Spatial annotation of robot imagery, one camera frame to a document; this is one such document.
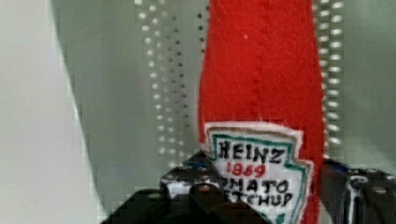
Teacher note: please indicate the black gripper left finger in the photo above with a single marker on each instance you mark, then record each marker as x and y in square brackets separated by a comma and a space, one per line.
[188, 194]

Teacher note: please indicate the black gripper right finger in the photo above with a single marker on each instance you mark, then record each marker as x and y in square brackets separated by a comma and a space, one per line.
[357, 196]

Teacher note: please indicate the red felt ketchup bottle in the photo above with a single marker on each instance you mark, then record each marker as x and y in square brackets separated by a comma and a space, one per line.
[260, 106]

